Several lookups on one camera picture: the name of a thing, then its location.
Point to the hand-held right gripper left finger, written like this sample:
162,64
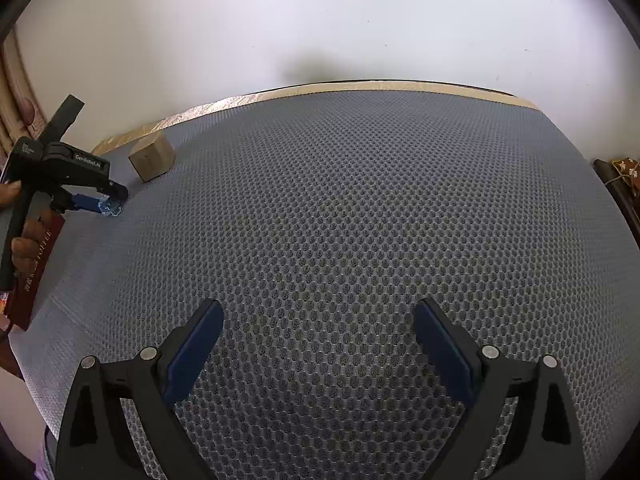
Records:
195,350

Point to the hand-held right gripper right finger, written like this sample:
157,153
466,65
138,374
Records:
442,355

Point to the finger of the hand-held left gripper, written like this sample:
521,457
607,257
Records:
82,203
110,190

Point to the red box with gold lining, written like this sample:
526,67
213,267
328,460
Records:
37,280

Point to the person's left hand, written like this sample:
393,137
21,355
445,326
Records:
32,240

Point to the brown cardboard box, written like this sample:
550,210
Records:
152,159

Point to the beige patterned curtain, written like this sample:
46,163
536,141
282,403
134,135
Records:
17,105

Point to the grey mesh mat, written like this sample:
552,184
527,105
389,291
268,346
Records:
350,235

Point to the dark patterned cloth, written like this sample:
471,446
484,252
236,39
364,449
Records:
622,180

